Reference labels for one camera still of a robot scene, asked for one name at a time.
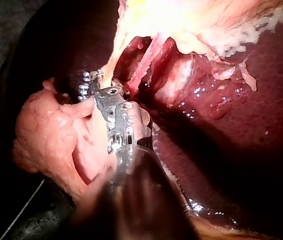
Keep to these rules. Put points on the dark right arm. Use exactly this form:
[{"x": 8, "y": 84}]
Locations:
[{"x": 141, "y": 212}]

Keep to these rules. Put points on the pale fatty tissue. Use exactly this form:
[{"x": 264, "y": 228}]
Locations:
[
  {"x": 250, "y": 80},
  {"x": 176, "y": 77},
  {"x": 49, "y": 135}
]

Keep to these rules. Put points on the right arm instrument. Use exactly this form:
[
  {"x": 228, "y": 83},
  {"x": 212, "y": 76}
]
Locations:
[{"x": 125, "y": 120}]

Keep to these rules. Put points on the thin tube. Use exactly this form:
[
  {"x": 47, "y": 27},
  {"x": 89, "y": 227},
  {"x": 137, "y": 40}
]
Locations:
[{"x": 145, "y": 62}]

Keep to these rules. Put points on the dark red liver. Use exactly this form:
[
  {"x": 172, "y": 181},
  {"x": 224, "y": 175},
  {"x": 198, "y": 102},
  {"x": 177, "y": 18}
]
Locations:
[{"x": 256, "y": 125}]

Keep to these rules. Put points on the right arm instrument jaw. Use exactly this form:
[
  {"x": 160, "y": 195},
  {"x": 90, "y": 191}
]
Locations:
[
  {"x": 97, "y": 81},
  {"x": 124, "y": 89}
]

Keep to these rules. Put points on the gallbladder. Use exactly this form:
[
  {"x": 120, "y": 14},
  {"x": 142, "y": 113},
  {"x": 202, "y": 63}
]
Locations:
[{"x": 181, "y": 20}]

